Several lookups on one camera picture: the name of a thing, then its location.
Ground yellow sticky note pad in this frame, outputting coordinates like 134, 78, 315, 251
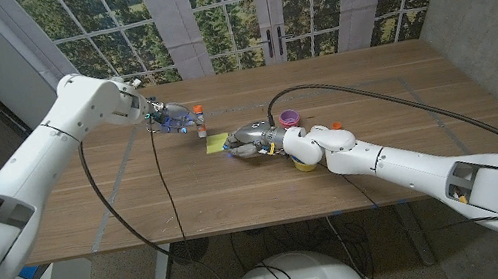
203, 131, 233, 156

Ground pink toy cup purple inside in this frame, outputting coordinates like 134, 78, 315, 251
277, 107, 304, 131

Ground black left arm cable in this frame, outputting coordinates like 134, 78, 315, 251
75, 117, 226, 279

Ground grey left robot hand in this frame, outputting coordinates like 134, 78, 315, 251
144, 94, 208, 142

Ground glue stick with orange cap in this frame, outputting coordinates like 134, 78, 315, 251
191, 104, 209, 140

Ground stacked yellow green cups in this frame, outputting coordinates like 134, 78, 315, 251
290, 151, 319, 175

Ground small blue box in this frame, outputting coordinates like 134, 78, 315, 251
16, 264, 43, 279

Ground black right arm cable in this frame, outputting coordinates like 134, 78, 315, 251
262, 51, 498, 221

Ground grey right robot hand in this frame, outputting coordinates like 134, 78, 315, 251
220, 116, 291, 164

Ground black round vented disc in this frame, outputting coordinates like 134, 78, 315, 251
168, 235, 213, 268

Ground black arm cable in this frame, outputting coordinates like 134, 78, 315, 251
75, 117, 226, 279
262, 51, 498, 221

